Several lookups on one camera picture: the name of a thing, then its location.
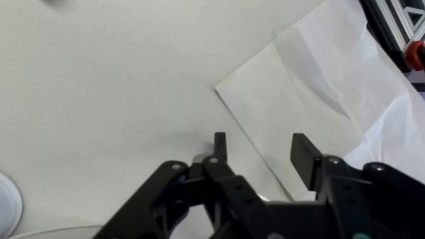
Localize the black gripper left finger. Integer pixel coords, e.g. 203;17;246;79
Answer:
93;131;264;239

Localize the aluminium frame cart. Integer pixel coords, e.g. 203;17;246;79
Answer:
359;0;425;91

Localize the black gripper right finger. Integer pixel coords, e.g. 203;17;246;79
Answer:
290;132;425;239

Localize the upside-down printed paper cup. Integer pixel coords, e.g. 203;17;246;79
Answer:
0;172;23;239

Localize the white paper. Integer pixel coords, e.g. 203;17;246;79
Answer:
217;0;425;199

